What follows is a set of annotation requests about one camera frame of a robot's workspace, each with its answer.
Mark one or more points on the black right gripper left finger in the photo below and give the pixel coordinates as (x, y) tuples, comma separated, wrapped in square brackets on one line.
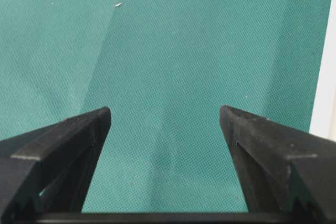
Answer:
[(50, 169)]

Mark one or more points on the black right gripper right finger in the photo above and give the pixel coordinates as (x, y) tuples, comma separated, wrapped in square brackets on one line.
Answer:
[(280, 169)]

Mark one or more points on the white plastic tray case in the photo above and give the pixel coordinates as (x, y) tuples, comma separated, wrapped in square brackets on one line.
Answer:
[(323, 115)]

